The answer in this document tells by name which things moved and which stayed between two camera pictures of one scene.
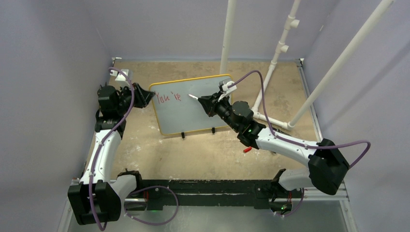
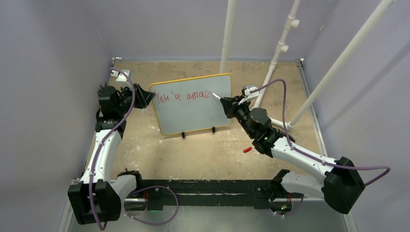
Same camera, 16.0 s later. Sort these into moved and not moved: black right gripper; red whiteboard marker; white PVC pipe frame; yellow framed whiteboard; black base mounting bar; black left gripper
Moved: black right gripper; red whiteboard marker
Not moved: black base mounting bar; white PVC pipe frame; black left gripper; yellow framed whiteboard
